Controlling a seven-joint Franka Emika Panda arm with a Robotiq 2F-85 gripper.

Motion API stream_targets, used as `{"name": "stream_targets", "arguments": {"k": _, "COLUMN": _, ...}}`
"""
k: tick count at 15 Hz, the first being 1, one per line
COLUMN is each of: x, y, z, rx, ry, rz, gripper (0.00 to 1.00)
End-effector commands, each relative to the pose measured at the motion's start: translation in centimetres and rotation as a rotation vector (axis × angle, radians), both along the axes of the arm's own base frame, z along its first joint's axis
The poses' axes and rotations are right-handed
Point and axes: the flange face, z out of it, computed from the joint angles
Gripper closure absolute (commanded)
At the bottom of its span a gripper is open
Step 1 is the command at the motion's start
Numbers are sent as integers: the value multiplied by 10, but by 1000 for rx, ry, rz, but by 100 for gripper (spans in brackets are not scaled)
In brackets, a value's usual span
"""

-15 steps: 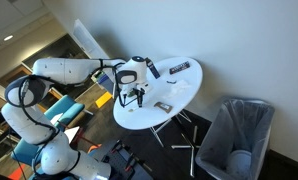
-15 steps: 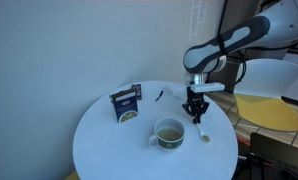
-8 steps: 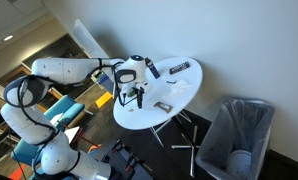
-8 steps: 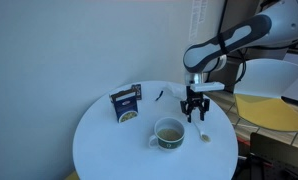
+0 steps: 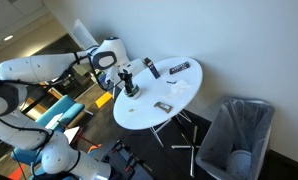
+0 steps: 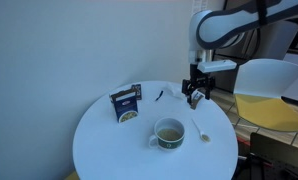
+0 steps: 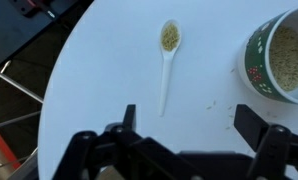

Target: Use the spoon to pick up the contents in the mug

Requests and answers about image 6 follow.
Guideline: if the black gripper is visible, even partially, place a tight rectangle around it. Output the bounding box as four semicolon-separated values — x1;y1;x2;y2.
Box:
181;63;216;105

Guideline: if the white plastic spoon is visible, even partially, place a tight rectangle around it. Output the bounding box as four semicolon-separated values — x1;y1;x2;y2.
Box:
191;118;212;143

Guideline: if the white green soup mug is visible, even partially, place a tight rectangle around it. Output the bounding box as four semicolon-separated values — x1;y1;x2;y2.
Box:
148;117;186;152

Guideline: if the white shell chair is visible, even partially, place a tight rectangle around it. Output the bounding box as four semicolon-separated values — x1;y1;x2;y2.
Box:
233;58;298;133

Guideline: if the blue pasta box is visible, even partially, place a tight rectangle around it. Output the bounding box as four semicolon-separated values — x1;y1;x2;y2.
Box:
109;88;139;124

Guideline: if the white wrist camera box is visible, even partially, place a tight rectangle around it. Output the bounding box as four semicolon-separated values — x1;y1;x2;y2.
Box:
197;59;238;74

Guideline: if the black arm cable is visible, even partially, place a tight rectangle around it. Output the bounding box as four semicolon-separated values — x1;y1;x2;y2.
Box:
240;0;270;63

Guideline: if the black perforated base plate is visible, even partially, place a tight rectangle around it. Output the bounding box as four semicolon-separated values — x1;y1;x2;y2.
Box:
248;132;298;180

